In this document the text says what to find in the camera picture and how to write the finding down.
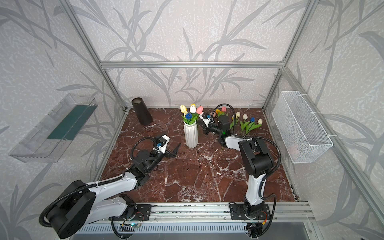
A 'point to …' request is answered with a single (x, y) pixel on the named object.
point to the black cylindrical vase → (144, 117)
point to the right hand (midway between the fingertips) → (199, 116)
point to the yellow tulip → (193, 104)
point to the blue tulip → (188, 115)
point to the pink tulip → (199, 109)
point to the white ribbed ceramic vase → (191, 135)
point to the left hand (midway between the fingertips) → (174, 133)
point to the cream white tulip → (183, 108)
